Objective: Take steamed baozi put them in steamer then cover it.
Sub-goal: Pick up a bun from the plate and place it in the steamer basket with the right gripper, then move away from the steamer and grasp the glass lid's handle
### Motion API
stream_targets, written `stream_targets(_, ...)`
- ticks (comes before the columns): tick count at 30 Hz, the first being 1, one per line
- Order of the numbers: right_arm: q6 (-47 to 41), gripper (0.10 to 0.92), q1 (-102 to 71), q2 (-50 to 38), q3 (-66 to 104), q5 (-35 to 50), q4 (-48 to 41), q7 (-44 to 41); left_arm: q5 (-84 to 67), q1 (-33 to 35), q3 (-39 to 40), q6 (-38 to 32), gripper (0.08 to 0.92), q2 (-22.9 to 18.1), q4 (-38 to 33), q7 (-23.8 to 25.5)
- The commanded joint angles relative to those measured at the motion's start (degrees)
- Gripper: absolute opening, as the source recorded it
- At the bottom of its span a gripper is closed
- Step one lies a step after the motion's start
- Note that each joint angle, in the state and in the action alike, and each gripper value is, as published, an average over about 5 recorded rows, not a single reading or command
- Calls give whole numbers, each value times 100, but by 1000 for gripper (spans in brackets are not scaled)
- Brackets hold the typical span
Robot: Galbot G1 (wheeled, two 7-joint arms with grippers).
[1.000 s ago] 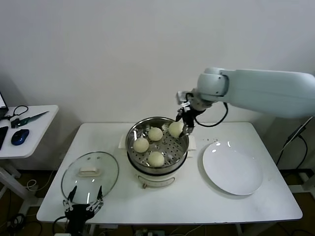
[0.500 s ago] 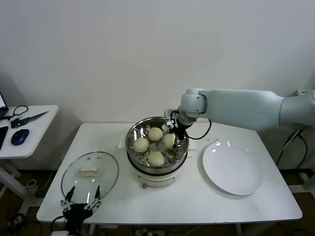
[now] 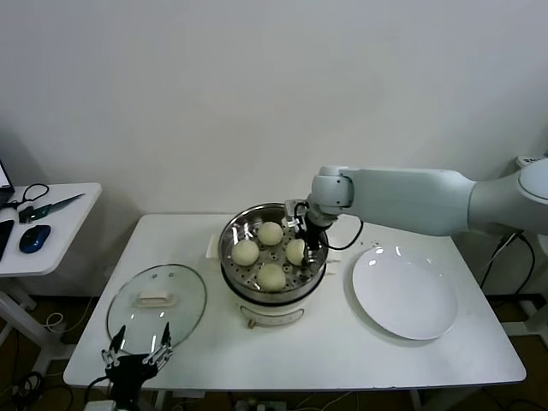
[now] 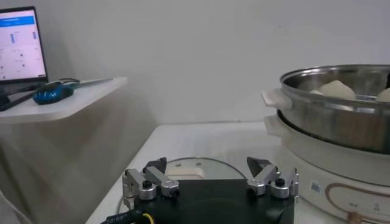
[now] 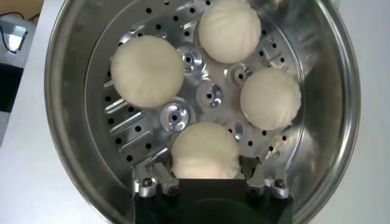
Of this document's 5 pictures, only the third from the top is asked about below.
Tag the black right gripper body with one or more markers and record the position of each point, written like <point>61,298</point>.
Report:
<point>313,231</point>

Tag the grey power strip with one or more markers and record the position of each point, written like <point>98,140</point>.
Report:
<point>257,406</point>

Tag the white side table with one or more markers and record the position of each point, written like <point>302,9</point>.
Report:
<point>64,240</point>

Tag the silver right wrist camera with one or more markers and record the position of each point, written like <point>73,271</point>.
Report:
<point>290,203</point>

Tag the cream electric cooker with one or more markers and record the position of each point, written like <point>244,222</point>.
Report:
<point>274,310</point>

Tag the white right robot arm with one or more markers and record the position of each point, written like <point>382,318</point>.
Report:
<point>406,192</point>

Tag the black phone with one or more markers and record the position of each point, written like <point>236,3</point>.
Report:
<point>5,237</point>

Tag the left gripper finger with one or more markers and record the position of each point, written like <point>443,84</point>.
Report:
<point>112,354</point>
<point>163,351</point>

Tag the blue computer mouse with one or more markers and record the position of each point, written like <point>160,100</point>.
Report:
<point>34,238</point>

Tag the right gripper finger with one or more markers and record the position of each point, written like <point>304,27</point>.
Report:
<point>306,259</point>
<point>316,252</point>

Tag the perforated steel steamer basket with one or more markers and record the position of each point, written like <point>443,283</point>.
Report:
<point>228,244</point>

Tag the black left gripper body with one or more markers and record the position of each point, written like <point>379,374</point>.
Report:
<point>130,370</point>

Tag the black laptop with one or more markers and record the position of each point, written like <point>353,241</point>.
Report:
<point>3,175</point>

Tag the white steamed baozi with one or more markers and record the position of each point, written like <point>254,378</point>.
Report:
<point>246,252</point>
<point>294,251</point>
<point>271,277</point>
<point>270,233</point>

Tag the white round plate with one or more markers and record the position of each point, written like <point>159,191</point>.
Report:
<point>402,295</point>

